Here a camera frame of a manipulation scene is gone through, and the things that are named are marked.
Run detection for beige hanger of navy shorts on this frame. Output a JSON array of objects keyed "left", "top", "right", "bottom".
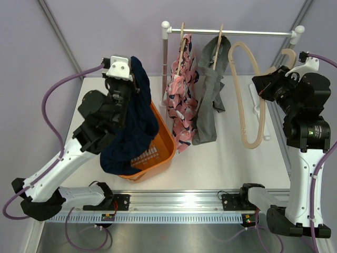
[{"left": 227, "top": 41, "right": 298, "bottom": 150}]

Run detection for beige hanger under pink shorts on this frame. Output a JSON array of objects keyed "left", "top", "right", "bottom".
[{"left": 176, "top": 22, "right": 191, "bottom": 76}]

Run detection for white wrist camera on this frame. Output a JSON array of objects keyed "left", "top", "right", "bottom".
[
  {"left": 102, "top": 55, "right": 133, "bottom": 81},
  {"left": 285, "top": 51, "right": 319, "bottom": 81}
]

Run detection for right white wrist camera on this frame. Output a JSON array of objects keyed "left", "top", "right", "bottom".
[{"left": 285, "top": 51, "right": 319, "bottom": 81}]

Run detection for navy blue mesh shorts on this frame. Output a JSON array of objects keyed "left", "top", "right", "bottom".
[{"left": 100, "top": 56, "right": 159, "bottom": 176}]

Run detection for beige hanger of grey shorts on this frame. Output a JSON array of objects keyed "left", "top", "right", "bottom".
[{"left": 213, "top": 23, "right": 224, "bottom": 70}]

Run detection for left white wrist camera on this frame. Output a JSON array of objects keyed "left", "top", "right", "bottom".
[{"left": 102, "top": 55, "right": 133, "bottom": 81}]

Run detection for grey fabric shorts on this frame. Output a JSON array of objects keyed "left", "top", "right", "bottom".
[{"left": 192, "top": 36, "right": 231, "bottom": 145}]

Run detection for pink shark print shorts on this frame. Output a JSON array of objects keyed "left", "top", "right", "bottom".
[{"left": 165, "top": 34, "right": 200, "bottom": 153}]

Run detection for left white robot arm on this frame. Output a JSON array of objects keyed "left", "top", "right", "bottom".
[{"left": 12, "top": 76, "right": 137, "bottom": 221}]

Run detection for orange plastic laundry basket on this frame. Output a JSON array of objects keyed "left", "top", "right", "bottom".
[{"left": 119, "top": 103, "right": 176, "bottom": 183}]

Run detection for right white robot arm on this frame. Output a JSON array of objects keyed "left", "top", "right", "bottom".
[{"left": 238, "top": 66, "right": 332, "bottom": 238}]

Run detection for white slotted cable duct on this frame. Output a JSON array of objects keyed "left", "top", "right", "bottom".
[{"left": 48, "top": 213, "right": 243, "bottom": 224}]

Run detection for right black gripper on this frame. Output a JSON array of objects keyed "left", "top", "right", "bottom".
[{"left": 253, "top": 66, "right": 301, "bottom": 116}]

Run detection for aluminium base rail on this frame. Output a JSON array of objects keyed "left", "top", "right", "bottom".
[{"left": 43, "top": 187, "right": 256, "bottom": 217}]

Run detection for metal clothes rack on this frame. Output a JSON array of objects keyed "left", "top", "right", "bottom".
[{"left": 158, "top": 21, "right": 306, "bottom": 139}]

